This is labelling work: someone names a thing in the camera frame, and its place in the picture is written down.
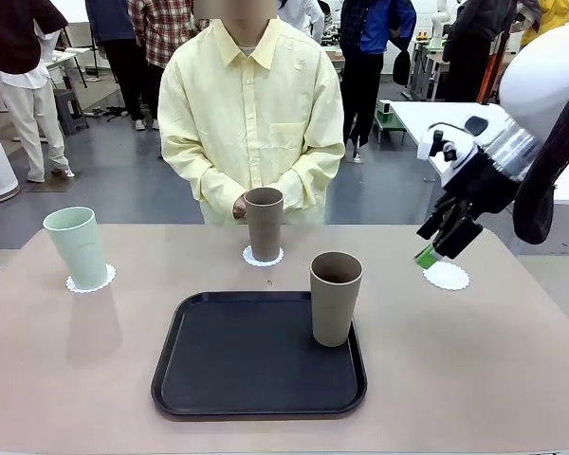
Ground black corrugated cable hose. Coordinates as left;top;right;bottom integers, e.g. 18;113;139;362
511;70;569;246

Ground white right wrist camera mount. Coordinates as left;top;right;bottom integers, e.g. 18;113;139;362
416;126;480;184

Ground person in yellow shirt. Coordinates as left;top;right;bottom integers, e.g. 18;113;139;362
156;0;346;226

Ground bystander in yellow jacket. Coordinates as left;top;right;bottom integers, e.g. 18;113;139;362
519;0;569;48

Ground person's left forearm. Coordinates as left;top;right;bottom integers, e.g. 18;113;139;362
282;151;345;212

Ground black hanging bag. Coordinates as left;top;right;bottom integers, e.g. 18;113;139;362
392;46;413;87

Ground bystander in blue jacket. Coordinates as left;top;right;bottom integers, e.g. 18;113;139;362
340;0;417;165

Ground black plastic tray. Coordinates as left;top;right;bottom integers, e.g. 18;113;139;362
150;290;368;422

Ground bystander in black jacket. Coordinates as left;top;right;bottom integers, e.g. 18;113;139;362
441;0;518;103

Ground white scalloped paper coaster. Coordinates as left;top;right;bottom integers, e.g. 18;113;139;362
242;245;285;268
65;264;118;295
422;262;471;291

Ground bystander in plaid shirt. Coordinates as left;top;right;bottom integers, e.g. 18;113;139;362
126;0;210;132

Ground orange and black pole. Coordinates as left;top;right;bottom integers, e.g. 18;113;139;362
476;27;509;106

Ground white background desk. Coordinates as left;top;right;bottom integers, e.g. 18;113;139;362
42;45;91;91

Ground small green stand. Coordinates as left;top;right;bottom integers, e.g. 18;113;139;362
373;112;408;146

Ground person's right forearm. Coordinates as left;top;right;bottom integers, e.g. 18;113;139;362
163;151;246;214

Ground brown tall cup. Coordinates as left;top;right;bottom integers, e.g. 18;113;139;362
309;251;364;348
243;187;285;263

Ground mint green tall cup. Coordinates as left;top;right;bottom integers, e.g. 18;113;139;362
43;206;109;290

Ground bystander in maroon top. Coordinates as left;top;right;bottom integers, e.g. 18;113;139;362
0;0;72;184

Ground grey step stool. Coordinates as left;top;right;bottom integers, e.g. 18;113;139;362
53;87;90;137

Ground bystander in navy top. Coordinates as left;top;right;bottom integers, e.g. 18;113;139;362
84;0;148;130

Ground large white table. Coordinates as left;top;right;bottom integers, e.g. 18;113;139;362
387;100;569;206

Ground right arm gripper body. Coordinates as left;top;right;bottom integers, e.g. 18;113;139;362
439;146;523;215

